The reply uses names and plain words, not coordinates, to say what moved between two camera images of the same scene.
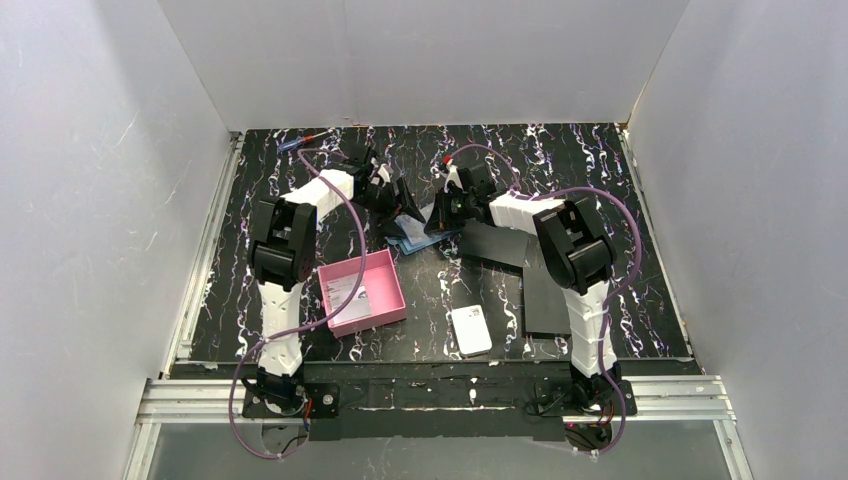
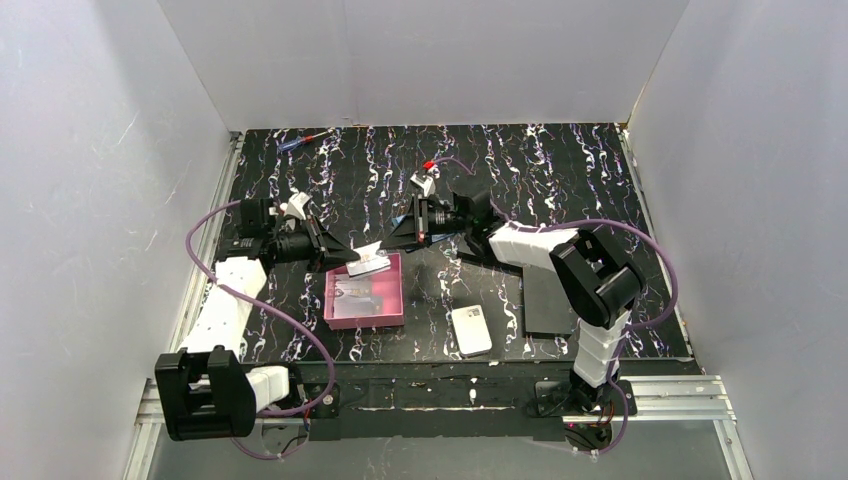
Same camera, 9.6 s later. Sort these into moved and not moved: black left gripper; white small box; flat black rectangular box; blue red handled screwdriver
Moved: black left gripper
Not moved: white small box; flat black rectangular box; blue red handled screwdriver
